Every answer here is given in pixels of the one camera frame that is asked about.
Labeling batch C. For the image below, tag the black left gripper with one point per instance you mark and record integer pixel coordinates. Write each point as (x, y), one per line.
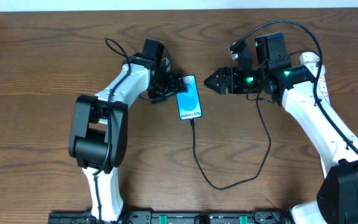
(171, 84)

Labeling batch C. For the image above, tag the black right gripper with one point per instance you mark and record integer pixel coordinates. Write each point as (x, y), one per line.
(229, 81)

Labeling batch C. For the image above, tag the blue Galaxy smartphone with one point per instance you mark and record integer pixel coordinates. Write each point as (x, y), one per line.
(188, 102)

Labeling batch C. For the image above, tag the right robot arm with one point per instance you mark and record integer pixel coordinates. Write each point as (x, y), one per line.
(301, 91)

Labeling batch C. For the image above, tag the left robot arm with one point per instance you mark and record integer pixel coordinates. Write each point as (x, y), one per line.
(99, 129)

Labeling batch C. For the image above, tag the white USB charger plug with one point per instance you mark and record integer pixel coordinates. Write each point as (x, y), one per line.
(310, 59)

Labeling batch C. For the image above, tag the white power strip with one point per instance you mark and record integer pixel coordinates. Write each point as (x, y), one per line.
(322, 86)

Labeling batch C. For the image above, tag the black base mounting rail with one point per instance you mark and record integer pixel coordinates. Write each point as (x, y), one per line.
(145, 217)

